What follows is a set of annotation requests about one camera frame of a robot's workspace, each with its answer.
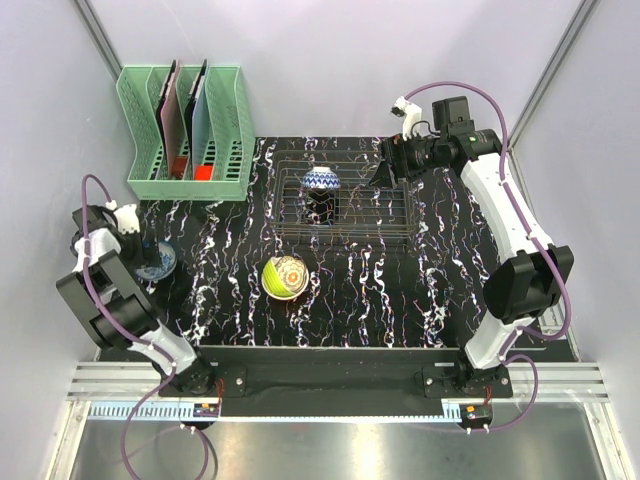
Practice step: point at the orange connector box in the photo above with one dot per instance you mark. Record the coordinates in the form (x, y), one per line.
(210, 409)
(477, 413)

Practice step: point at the black marble pattern mat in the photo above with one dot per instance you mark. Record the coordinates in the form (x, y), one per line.
(427, 293)

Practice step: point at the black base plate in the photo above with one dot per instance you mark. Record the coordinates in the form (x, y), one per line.
(320, 383)

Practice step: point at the blue zigzag pattern bowl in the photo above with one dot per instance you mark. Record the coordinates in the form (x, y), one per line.
(321, 178)

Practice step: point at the green plastic file organizer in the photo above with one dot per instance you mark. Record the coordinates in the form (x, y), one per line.
(230, 142)

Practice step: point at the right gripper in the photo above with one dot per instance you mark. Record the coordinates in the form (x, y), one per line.
(394, 150)

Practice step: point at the right orange connector box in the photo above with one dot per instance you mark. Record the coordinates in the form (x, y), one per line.
(477, 413)

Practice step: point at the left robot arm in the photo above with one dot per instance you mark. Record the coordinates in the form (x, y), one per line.
(105, 293)

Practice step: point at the dark red block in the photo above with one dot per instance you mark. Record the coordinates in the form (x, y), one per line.
(179, 166)

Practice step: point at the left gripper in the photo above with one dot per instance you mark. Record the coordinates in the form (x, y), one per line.
(149, 254)

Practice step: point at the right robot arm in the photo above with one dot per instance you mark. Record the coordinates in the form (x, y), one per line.
(533, 271)

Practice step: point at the left orange connector box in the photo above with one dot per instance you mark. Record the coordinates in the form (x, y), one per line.
(210, 409)

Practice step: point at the blue floral white bowl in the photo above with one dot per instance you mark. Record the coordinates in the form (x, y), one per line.
(168, 264)

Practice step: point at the green patterned bowl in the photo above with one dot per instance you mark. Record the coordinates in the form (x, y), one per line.
(285, 278)

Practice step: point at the wire dish rack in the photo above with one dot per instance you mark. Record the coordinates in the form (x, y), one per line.
(354, 212)

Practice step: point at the aluminium frame rail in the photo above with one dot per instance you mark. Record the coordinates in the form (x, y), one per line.
(557, 382)

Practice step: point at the light blue board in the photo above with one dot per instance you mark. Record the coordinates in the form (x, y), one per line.
(196, 118)

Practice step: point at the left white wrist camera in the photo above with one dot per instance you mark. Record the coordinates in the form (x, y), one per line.
(126, 217)

